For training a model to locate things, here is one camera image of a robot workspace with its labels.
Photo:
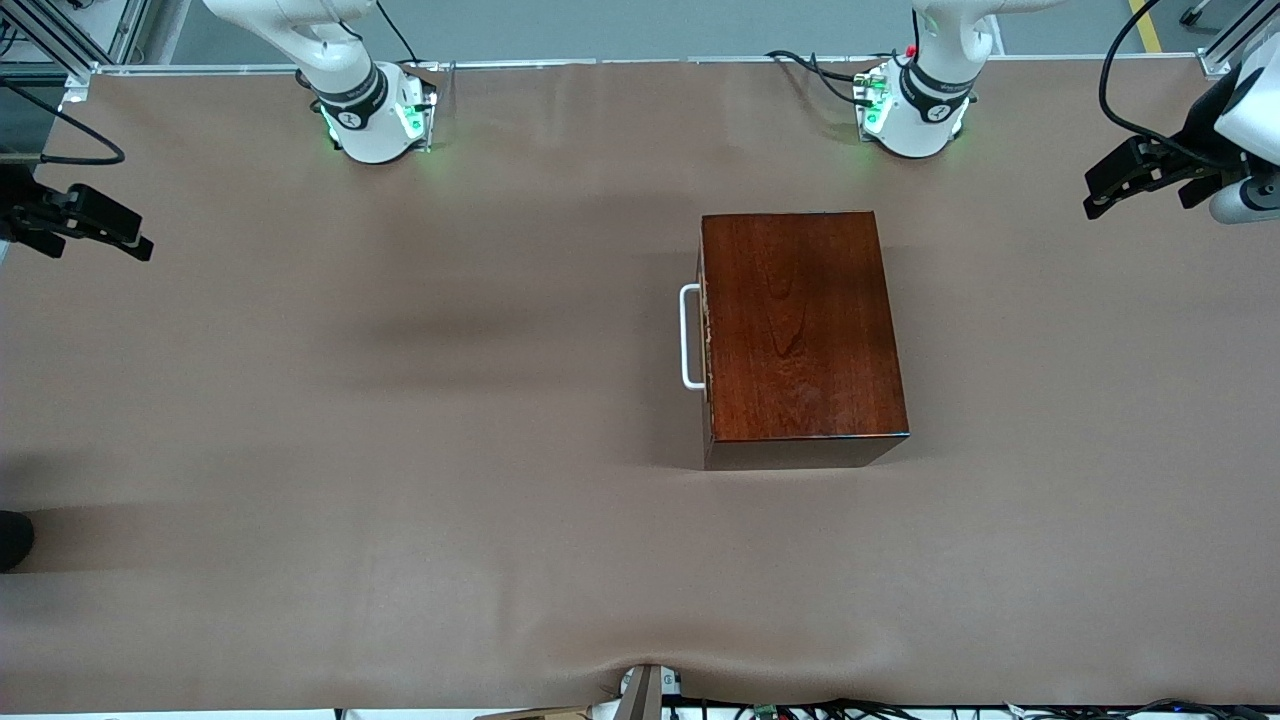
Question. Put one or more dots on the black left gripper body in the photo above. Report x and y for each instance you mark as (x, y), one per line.
(1197, 133)

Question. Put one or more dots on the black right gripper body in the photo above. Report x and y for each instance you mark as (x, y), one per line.
(20, 213)

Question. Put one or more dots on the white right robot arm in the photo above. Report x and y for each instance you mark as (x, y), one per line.
(370, 130)

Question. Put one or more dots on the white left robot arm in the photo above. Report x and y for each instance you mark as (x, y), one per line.
(930, 110)

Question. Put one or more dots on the black round object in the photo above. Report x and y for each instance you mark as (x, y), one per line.
(12, 540)

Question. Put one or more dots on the dark red-brown wooden cabinet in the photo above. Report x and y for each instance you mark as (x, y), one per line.
(800, 330)

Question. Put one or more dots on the brown table mat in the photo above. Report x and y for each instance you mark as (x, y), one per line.
(400, 550)

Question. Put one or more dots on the aluminium frame post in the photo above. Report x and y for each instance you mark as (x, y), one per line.
(55, 40)
(1240, 30)

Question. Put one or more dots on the grey metal bracket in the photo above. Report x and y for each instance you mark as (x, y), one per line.
(645, 695)

